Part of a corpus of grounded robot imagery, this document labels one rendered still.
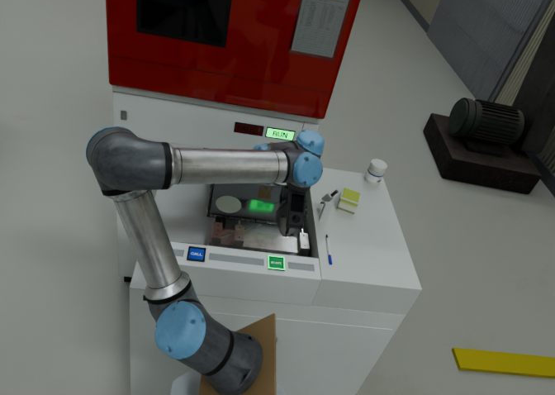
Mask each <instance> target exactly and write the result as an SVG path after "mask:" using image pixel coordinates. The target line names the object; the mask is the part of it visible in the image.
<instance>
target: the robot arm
mask: <svg viewBox="0 0 555 395"><path fill-rule="evenodd" d="M324 144H325V140H324V137H323V136H322V135H321V134H320V133H318V132H316V131H312V130H304V131H301V132H299V134H298V137H297V138H296V140H291V141H286V142H278V143H268V144H267V143H265V144H262V145H256V146H255V147H254V148H253V149H252V150H233V149H203V148H174V147H172V146H171V145H170V144H169V143H168V142H156V141H151V140H144V139H141V138H139V137H137V136H136V135H135V134H134V133H133V132H132V131H130V130H128V129H126V128H124V127H121V126H108V127H104V128H102V129H100V130H99V131H97V132H95V133H94V134H93V135H92V136H91V138H90V139H89V141H88V144H87V147H86V158H87V161H88V163H89V165H90V166H91V167H92V171H93V172H94V174H95V177H96V179H97V182H98V184H99V187H100V189H101V190H102V194H103V196H104V197H107V198H110V199H112V200H113V202H114V203H115V206H116V209H117V211H118V214H119V216H120V219H121V222H122V224H123V226H124V228H125V230H126V234H127V236H128V238H129V241H130V244H131V246H132V249H133V251H134V252H135V256H136V258H137V260H138V263H139V265H140V268H141V271H142V273H143V275H144V277H145V281H146V283H147V285H146V287H145V290H144V294H145V298H146V300H147V303H148V304H149V311H150V313H151V315H152V317H153V318H154V320H155V322H156V328H157V329H156V330H155V331H154V339H155V343H156V345H157V346H158V347H159V348H160V349H161V350H162V351H163V352H164V353H165V354H166V355H167V356H168V357H170V358H173V359H176V360H178V361H179V362H181V363H183V364H185V365H186V366H188V367H190V368H191V369H194V370H196V371H197V372H198V373H200V374H202V375H204V376H205V377H206V379H207V380H208V381H209V383H210V384H211V385H212V387H213V388H214V389H215V390H216V391H217V392H218V393H219V394H221V395H241V394H242V393H244V392H245V391H246V390H247V389H248V388H249V387H250V386H251V385H252V384H253V382H254V380H255V379H256V378H257V376H258V374H259V370H260V369H261V365H262V361H263V350H262V346H261V345H260V343H259V341H258V340H256V339H255V338H254V337H252V336H251V335H249V334H246V333H241V332H237V331H231V330H229V329H228V328H226V327H225V326H223V325H221V324H220V323H219V322H218V321H216V320H214V319H213V318H212V317H211V316H210V315H209V313H208V312H207V311H206V309H205V308H204V306H203V305H202V304H201V302H200V301H199V299H198V298H197V295H196V293H195V290H194V287H193V286H192V281H191V279H190V277H189V274H188V273H186V272H184V271H182V270H180V268H179V265H178V262H177V259H176V256H175V254H174V252H173V247H172V246H171V243H170V240H169V238H168V234H167V231H166V230H165V227H164V223H163V221H162V218H161V216H160V214H159V209H158V207H157V205H156V202H155V200H154V196H153V194H152V191H151V190H165V189H170V188H171V187H172V186H173V185H174V184H213V183H287V185H283V186H282V190H281V193H280V196H279V202H280V207H279V208H278V209H277V211H276V221H277V226H278V229H279V230H280V233H281V234H282V236H283V237H284V236H285V237H288V236H289V235H290V234H292V233H293V232H295V231H296V230H297V229H301V228H302V227H303V225H304V222H305V221H306V215H307V213H308V212H307V211H306V209H307V205H306V192H307V191H309V190H310V188H311V186H312V185H314V184H316V183H317V182H318V181H319V180H320V177H321V175H322V172H323V165H322V163H321V161H320V157H321V155H322V154H323V149H324ZM281 194H282V195H281ZM287 227H289V228H288V230H287V231H286V229H287Z"/></svg>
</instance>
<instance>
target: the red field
mask: <svg viewBox="0 0 555 395"><path fill-rule="evenodd" d="M235 131H237V132H243V133H248V134H254V135H259V136H261V135H262V131H263V128H262V127H260V126H251V125H245V124H239V123H236V125H235Z"/></svg>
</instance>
